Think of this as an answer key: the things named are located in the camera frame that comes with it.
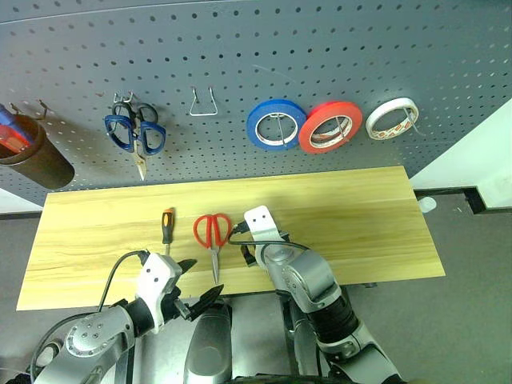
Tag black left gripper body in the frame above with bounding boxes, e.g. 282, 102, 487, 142
162, 275, 192, 322

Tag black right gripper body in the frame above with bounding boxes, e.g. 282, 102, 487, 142
239, 244, 259, 270

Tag red handled scissors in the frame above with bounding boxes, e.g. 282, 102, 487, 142
193, 213, 233, 285

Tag orange and black screwdriver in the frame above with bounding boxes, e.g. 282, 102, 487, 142
161, 206, 177, 257

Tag metal pegboard hook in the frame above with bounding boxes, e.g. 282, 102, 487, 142
402, 106, 430, 136
334, 115, 355, 142
270, 113, 295, 148

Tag blue tape roll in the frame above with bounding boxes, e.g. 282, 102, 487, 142
246, 98, 308, 151

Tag red tape roll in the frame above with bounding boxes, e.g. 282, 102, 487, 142
298, 100, 364, 155

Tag white tape roll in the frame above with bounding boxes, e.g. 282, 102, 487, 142
365, 97, 420, 141

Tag grey perforated pegboard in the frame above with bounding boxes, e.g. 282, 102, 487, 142
0, 0, 512, 209

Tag grey rounded housing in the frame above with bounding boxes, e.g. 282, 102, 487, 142
183, 302, 233, 384

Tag dark brown cup holder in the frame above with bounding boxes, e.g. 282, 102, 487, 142
0, 98, 76, 191

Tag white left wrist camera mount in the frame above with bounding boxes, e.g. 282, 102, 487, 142
135, 252, 183, 335

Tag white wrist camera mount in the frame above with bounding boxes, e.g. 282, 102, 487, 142
243, 205, 287, 245
135, 252, 183, 335

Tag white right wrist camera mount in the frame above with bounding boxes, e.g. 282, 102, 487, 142
243, 205, 287, 245

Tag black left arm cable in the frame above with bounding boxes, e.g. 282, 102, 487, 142
95, 250, 150, 317

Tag blue handled scissors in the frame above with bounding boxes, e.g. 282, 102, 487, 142
103, 114, 167, 182

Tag silver wire tool holder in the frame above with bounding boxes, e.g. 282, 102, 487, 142
189, 85, 218, 118

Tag black handled scissors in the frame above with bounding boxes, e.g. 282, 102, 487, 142
111, 102, 158, 133

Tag blue and red tool handle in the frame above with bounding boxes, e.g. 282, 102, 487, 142
0, 102, 36, 154

